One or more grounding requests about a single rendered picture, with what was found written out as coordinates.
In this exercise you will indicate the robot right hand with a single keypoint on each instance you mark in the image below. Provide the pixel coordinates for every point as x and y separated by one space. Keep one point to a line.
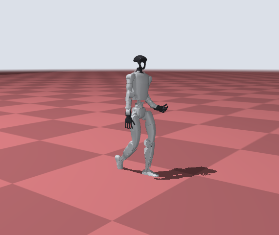
128 121

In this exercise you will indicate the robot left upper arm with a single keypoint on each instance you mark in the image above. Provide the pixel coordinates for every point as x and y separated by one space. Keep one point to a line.
150 79

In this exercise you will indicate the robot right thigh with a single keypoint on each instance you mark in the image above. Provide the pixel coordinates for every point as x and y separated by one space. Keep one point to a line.
135 132

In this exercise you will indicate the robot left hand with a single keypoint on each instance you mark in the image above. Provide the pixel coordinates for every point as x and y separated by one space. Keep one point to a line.
161 108

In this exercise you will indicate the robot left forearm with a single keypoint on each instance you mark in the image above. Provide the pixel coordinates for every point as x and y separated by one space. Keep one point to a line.
150 102

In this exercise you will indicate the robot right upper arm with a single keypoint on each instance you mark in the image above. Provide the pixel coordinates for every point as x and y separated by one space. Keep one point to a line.
129 84

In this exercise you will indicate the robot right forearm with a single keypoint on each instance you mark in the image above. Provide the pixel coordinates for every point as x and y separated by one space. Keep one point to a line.
128 103

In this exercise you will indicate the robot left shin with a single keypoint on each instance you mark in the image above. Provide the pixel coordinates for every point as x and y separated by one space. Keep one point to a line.
148 153

